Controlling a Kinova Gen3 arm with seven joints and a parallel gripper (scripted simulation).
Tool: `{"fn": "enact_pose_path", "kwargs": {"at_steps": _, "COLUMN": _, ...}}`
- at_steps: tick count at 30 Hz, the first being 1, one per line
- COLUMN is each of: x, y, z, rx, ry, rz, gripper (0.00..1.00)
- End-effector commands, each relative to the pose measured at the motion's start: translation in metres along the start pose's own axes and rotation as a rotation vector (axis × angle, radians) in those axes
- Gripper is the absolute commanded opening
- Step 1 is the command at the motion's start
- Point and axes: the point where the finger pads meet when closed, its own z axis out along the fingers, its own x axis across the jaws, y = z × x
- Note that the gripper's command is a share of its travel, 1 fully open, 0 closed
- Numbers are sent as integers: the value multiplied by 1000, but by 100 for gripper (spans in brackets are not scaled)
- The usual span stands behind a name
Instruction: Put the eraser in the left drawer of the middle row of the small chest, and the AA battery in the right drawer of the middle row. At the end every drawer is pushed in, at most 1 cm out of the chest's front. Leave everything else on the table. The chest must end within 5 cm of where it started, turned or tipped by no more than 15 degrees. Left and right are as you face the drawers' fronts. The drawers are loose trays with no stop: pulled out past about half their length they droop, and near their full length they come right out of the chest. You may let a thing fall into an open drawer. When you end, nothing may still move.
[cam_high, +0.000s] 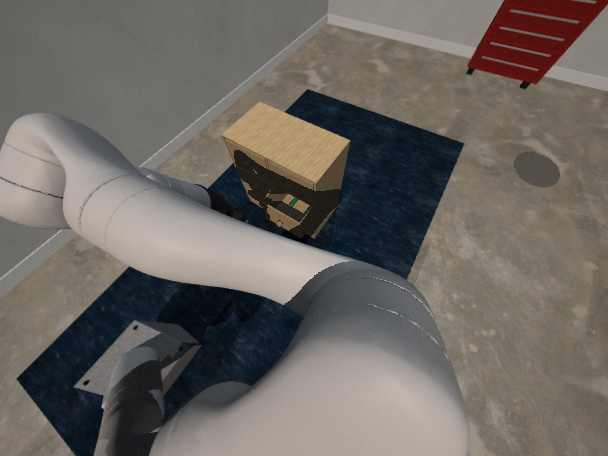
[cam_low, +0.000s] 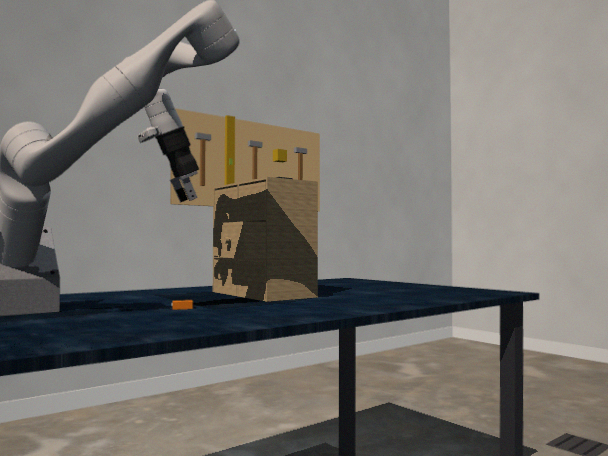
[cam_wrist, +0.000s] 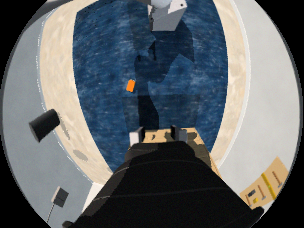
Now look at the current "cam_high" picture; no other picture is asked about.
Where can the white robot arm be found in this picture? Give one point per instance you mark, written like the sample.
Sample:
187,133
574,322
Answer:
366,374

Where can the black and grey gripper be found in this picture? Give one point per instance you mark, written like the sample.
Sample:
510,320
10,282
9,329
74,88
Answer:
213,200

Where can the small wooden chest of drawers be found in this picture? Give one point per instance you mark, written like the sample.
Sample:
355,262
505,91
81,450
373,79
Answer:
302,148

